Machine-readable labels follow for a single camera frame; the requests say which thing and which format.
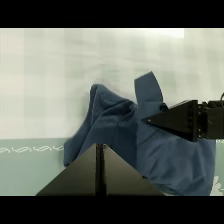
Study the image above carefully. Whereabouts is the blue shirt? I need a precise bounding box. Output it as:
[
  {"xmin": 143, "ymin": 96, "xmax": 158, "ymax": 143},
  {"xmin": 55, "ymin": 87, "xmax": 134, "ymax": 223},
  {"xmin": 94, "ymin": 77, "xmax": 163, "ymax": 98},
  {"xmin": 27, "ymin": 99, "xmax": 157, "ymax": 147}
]
[{"xmin": 62, "ymin": 70, "xmax": 217, "ymax": 197}]

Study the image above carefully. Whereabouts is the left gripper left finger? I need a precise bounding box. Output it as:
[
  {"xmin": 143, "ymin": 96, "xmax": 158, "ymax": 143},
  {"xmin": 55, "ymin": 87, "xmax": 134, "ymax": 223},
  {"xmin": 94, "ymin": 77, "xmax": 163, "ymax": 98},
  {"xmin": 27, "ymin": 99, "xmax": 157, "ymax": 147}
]
[{"xmin": 35, "ymin": 143, "xmax": 99, "ymax": 197}]

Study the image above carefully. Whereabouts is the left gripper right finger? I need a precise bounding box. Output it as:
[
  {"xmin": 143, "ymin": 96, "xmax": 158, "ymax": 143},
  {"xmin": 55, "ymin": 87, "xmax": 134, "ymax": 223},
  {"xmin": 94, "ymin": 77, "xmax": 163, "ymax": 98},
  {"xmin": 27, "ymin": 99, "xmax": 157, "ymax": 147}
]
[{"xmin": 101, "ymin": 144, "xmax": 166, "ymax": 197}]

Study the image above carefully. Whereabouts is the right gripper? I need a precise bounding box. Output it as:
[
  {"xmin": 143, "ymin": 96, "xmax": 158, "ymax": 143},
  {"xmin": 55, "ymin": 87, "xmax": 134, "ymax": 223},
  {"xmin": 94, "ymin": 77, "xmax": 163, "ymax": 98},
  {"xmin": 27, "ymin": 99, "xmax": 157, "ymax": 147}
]
[{"xmin": 142, "ymin": 98, "xmax": 224, "ymax": 143}]

